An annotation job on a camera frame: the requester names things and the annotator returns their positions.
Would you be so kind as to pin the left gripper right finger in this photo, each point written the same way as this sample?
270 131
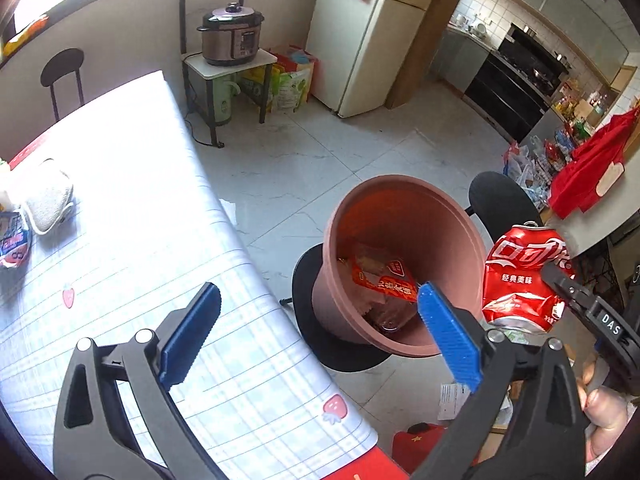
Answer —
545 438

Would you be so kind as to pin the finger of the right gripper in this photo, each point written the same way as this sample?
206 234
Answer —
561 284

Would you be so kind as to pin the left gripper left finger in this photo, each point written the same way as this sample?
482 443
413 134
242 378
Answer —
93 438

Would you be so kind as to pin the crushed red cola can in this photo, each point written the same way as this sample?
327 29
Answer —
514 294

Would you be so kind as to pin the red peanut snack bag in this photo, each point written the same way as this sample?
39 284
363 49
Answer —
381 271

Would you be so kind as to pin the blue white snack wrapper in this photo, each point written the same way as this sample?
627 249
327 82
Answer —
16 238

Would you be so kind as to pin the grey scrubbing pad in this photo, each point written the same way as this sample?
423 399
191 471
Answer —
47 195

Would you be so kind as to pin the black kitchen stove oven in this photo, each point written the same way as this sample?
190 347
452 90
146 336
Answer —
514 86

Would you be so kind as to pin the right hand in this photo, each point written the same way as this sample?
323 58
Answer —
608 411

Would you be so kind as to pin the red hanging apron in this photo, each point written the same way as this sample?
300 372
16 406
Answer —
595 167

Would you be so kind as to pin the terracotta plastic pot bin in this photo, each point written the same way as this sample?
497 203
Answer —
388 236

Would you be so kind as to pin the black round stool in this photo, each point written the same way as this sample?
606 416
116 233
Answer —
332 350

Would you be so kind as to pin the cream refrigerator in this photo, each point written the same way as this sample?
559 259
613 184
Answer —
360 46

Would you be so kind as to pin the colourful gift bag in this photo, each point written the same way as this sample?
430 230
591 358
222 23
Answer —
292 84

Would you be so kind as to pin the small white side table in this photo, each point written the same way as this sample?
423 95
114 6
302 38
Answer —
221 88

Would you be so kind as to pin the black chair by window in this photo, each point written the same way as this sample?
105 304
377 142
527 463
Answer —
65 62

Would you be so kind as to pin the yellow snack bag on sill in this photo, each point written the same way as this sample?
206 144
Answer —
29 32

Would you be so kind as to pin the electric pressure cooker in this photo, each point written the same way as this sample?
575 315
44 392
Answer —
230 35

